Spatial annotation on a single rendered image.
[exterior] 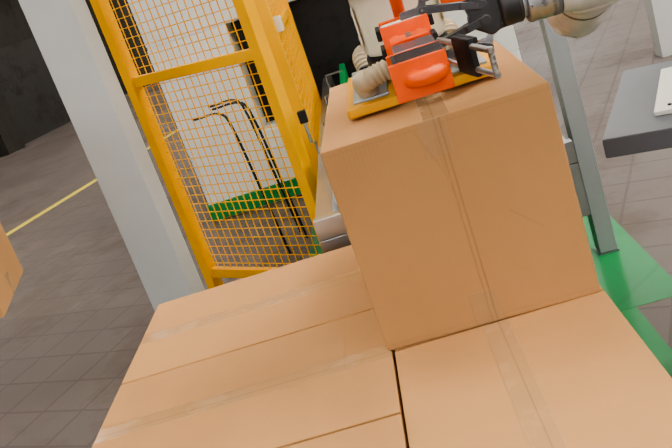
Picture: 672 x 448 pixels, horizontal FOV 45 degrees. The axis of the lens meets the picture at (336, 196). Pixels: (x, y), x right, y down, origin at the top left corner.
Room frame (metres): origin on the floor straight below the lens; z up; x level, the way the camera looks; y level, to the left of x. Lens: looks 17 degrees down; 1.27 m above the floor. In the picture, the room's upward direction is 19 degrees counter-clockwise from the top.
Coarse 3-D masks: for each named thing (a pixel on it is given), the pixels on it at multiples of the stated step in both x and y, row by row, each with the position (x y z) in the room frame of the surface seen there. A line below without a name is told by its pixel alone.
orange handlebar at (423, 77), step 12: (444, 0) 1.65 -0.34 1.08; (456, 0) 1.65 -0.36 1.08; (396, 36) 1.33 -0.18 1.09; (408, 36) 1.26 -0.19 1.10; (420, 36) 1.25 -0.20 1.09; (420, 72) 0.98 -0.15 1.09; (432, 72) 0.98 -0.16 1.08; (444, 72) 0.98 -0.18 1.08; (408, 84) 0.99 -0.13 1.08; (420, 84) 0.98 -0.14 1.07
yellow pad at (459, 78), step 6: (480, 54) 1.55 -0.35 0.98; (486, 54) 1.55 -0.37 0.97; (480, 60) 1.49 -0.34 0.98; (486, 60) 1.47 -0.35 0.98; (450, 66) 1.53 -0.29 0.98; (480, 66) 1.46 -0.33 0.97; (486, 66) 1.45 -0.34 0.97; (456, 72) 1.48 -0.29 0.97; (456, 78) 1.46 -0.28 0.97; (462, 78) 1.45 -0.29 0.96; (468, 78) 1.45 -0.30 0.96; (474, 78) 1.45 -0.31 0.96; (480, 78) 1.45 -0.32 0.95; (456, 84) 1.46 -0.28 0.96; (462, 84) 1.46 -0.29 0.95
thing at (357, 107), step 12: (348, 84) 1.74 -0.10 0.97; (384, 84) 1.58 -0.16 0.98; (348, 96) 1.61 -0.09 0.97; (372, 96) 1.50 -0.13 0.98; (384, 96) 1.49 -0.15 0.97; (396, 96) 1.47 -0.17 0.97; (348, 108) 1.50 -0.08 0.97; (360, 108) 1.48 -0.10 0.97; (372, 108) 1.48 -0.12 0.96; (384, 108) 1.47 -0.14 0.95
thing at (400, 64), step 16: (416, 48) 1.06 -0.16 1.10; (432, 48) 1.02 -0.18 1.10; (400, 64) 1.00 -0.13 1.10; (416, 64) 1.00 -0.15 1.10; (432, 64) 0.99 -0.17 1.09; (448, 64) 0.99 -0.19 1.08; (400, 80) 1.00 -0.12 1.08; (448, 80) 0.99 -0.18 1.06; (400, 96) 1.00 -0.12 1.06; (416, 96) 1.00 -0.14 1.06
